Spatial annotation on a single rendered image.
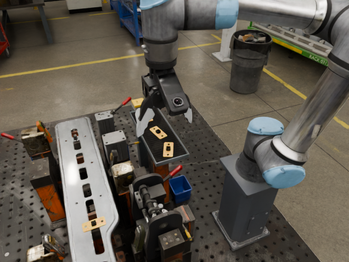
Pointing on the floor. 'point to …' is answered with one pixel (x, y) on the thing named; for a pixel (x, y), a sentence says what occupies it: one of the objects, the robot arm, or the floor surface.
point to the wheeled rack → (306, 42)
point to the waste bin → (248, 59)
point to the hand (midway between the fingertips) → (165, 132)
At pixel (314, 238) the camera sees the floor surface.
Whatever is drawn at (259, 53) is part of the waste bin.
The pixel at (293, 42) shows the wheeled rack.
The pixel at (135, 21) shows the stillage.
